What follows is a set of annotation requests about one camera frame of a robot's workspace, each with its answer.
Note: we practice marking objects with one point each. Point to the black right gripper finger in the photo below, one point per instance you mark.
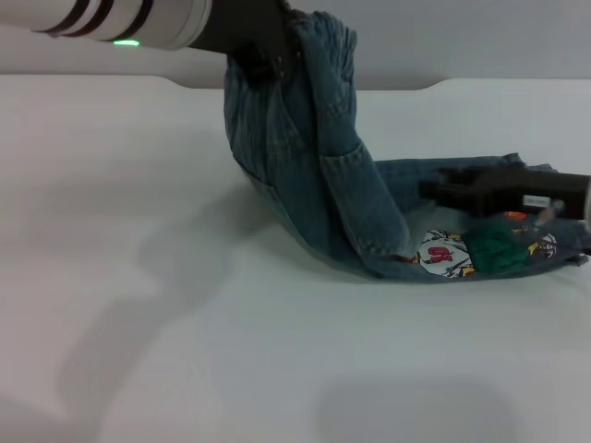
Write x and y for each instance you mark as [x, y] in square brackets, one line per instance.
[452, 194]
[461, 176]

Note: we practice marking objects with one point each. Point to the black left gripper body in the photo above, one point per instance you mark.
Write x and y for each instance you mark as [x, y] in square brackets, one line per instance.
[244, 32]

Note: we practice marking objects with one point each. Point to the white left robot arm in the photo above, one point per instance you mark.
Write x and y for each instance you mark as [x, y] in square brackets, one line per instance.
[138, 18]

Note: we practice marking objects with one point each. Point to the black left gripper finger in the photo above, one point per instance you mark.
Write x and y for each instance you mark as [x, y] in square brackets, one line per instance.
[287, 51]

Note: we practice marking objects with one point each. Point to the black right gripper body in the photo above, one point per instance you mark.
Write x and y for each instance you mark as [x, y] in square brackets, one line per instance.
[508, 189]

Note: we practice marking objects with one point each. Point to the blue denim shorts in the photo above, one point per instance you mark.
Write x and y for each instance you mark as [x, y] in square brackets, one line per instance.
[341, 207]

